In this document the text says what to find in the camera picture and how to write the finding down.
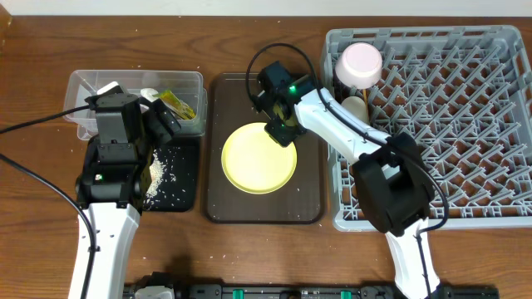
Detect white tissue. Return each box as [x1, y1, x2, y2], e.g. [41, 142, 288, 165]
[140, 88, 159, 102]

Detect green yellow snack wrapper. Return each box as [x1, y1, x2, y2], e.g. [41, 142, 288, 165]
[155, 90, 196, 120]

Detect yellow-green plate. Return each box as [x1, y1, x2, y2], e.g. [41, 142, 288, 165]
[221, 122, 298, 195]

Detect white cup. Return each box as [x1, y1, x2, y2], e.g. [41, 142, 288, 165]
[342, 96, 369, 125]

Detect white bowl with rice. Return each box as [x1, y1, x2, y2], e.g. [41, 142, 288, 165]
[335, 42, 383, 89]

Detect wooden chopstick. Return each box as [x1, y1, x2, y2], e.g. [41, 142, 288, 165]
[362, 89, 368, 107]

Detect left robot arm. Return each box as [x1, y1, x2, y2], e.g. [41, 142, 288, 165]
[69, 93, 181, 298]

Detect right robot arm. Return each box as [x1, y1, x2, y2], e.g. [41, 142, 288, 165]
[250, 70, 441, 298]

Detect grey dishwasher rack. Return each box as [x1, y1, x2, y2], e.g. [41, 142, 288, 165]
[321, 25, 531, 229]

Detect dark brown serving tray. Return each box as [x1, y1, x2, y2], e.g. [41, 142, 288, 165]
[202, 73, 326, 224]

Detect rice leftovers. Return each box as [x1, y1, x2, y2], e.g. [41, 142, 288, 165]
[144, 149, 186, 210]

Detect clear plastic bin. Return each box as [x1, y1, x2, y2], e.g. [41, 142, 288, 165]
[63, 70, 208, 137]

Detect black plastic tray bin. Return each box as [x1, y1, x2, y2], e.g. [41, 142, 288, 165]
[143, 138, 200, 213]

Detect left black cable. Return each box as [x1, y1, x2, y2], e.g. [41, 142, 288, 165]
[0, 104, 99, 299]

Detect black cable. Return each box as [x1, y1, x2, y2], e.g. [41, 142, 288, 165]
[244, 42, 451, 299]
[0, 104, 99, 299]

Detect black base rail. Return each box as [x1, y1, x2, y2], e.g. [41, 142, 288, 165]
[123, 272, 500, 299]

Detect right black cable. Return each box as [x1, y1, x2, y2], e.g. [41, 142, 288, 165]
[244, 42, 451, 299]

